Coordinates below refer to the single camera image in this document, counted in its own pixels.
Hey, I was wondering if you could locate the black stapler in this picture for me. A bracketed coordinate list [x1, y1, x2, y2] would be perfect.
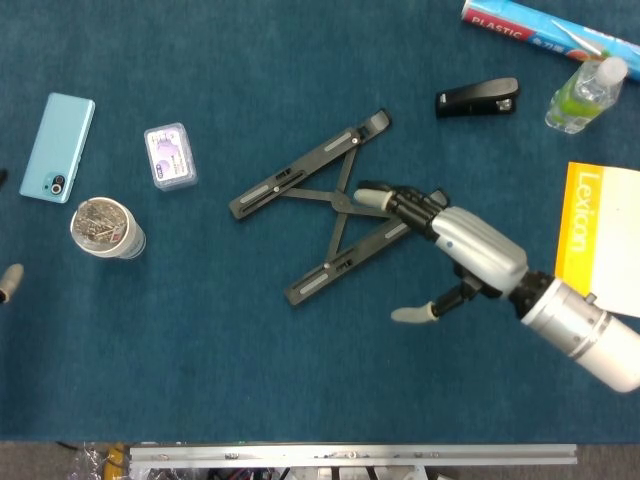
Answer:
[434, 76, 521, 120]

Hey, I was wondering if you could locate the aluminium rail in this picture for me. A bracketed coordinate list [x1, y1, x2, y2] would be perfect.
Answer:
[128, 443, 579, 469]

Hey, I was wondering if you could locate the blue red plastic wrap box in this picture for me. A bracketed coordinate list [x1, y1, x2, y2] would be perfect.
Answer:
[460, 0, 640, 84]

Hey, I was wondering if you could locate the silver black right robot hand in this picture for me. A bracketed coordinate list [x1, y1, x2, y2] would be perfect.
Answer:
[353, 180, 530, 325]

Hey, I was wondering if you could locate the paper cup with clips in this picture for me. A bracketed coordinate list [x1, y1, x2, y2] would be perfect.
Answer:
[69, 196, 147, 260]

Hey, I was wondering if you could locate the teal table cloth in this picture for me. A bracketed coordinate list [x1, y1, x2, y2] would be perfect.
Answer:
[0, 0, 640, 444]

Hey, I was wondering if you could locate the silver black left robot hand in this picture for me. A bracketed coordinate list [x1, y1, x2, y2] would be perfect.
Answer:
[0, 263, 25, 305]

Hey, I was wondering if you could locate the clear bottle with green label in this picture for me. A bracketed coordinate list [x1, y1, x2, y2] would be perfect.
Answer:
[544, 55, 629, 135]

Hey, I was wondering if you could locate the clear plastic bag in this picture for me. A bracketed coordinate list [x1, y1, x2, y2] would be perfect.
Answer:
[69, 443, 129, 480]

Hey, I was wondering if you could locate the black folding laptop stand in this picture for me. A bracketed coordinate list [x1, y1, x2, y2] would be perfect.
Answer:
[228, 108, 451, 307]

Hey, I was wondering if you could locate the light blue smartphone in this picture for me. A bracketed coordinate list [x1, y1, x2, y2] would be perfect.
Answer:
[18, 92, 96, 205]

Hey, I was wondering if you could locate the orange white Lexicon book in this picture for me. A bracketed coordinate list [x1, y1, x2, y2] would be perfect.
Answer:
[553, 161, 640, 319]

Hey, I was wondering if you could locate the small clear plastic box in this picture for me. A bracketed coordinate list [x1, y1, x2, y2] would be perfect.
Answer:
[143, 122, 199, 193]

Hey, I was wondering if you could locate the round clear paper clip container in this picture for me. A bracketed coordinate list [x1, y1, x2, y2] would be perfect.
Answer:
[70, 197, 132, 254]

